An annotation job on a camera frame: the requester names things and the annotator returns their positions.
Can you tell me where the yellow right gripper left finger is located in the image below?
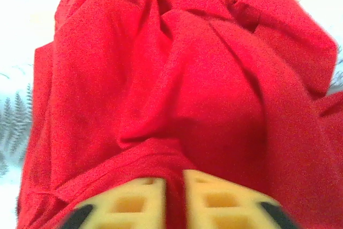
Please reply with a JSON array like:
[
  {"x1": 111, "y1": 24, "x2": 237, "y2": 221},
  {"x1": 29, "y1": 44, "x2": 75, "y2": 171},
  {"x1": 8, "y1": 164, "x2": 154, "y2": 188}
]
[{"x1": 60, "y1": 176, "x2": 168, "y2": 229}]

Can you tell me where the red t-shirt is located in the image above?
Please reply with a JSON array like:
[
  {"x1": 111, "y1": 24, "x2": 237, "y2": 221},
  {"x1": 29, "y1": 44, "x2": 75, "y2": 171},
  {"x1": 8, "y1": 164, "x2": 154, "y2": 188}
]
[{"x1": 16, "y1": 0, "x2": 343, "y2": 229}]

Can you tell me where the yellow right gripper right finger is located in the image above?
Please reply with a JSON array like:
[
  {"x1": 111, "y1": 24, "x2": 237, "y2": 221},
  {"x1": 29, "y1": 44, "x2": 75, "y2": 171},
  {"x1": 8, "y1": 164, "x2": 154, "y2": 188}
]
[{"x1": 183, "y1": 169, "x2": 300, "y2": 229}]

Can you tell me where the floral tablecloth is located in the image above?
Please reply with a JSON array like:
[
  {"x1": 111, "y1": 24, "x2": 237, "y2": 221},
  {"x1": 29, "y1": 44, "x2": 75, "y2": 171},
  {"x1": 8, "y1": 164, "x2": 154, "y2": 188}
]
[{"x1": 0, "y1": 0, "x2": 343, "y2": 229}]

